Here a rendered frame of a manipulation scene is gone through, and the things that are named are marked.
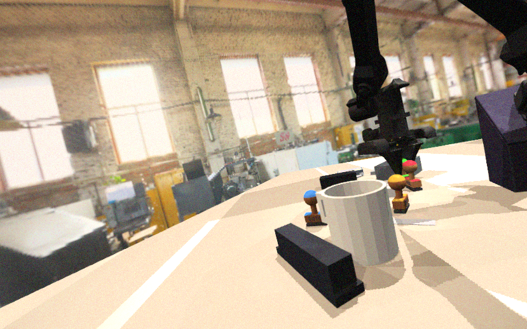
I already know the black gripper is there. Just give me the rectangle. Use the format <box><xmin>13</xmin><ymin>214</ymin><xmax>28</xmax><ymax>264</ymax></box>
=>
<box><xmin>357</xmin><ymin>109</ymin><xmax>437</xmax><ymax>176</ymax></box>

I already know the beige mug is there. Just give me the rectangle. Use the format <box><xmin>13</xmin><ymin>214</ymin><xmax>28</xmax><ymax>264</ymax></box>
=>
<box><xmin>316</xmin><ymin>180</ymin><xmax>399</xmax><ymax>265</ymax></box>

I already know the wooden stamp with yellow knob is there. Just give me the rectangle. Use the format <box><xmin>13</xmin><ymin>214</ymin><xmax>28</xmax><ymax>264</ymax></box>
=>
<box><xmin>388</xmin><ymin>175</ymin><xmax>410</xmax><ymax>214</ymax></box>

